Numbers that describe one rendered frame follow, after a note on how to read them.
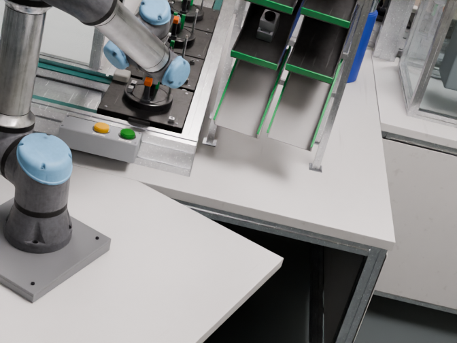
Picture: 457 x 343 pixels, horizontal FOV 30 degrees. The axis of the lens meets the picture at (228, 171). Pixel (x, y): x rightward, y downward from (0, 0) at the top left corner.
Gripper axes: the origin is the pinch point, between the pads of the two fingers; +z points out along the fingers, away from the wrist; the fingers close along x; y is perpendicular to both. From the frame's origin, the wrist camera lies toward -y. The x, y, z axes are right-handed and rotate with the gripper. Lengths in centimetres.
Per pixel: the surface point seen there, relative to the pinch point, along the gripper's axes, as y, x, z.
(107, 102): 13.5, -10.1, 3.6
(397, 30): -75, 81, 76
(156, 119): 15.8, 4.3, 1.6
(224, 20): -53, 14, 63
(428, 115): -30, 92, 53
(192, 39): -29.5, 6.1, 37.8
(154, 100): 9.1, 2.1, 4.7
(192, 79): -7.5, 10.2, 21.6
